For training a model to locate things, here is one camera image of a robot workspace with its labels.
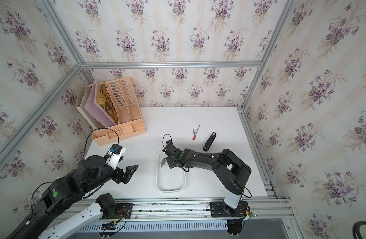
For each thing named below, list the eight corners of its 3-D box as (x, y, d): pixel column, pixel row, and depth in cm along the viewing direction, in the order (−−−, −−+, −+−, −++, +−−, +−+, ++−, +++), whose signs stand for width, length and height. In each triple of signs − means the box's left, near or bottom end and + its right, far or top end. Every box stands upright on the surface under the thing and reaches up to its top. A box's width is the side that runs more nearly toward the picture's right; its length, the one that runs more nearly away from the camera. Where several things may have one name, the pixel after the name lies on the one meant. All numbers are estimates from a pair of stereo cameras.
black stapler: (202, 149, 97) (203, 147, 95) (211, 134, 105) (212, 131, 103) (207, 152, 96) (208, 150, 94) (216, 136, 104) (216, 133, 102)
